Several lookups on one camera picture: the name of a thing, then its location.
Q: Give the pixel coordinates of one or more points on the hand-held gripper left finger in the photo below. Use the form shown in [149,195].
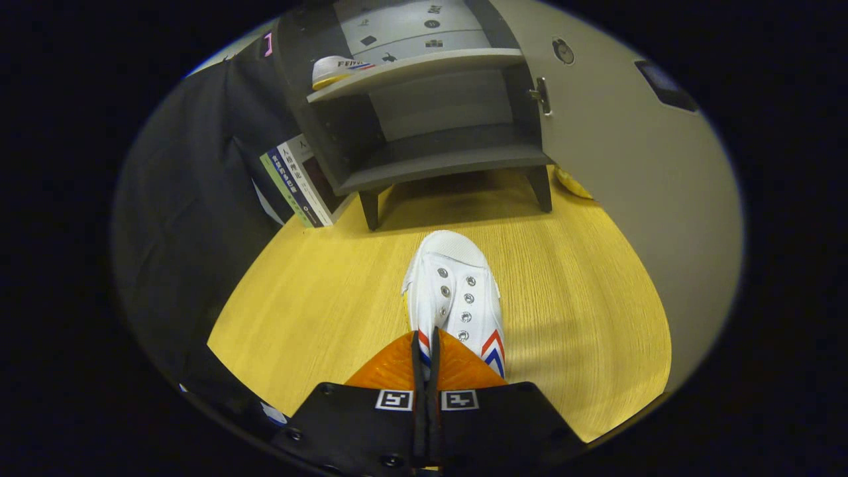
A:
[351,424]

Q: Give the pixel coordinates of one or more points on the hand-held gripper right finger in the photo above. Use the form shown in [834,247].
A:
[503,424]

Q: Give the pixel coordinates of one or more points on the white canvas shoe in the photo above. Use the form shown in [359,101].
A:
[338,69]
[457,278]

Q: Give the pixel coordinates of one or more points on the grey shoe cabinet door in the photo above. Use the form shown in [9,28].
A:
[629,199]

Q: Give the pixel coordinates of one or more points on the dark grey shoe cabinet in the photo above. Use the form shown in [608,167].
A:
[437,149]

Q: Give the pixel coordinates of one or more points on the metal door hinge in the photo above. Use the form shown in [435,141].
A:
[541,96]

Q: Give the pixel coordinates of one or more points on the blue spine book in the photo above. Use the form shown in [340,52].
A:
[296,195]

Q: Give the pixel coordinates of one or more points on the yellow soft toy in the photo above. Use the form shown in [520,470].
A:
[573,185]

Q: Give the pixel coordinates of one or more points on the white spine book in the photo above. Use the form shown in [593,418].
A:
[305,169]

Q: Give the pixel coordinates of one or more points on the black backdrop cloth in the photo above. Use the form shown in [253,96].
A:
[185,218]

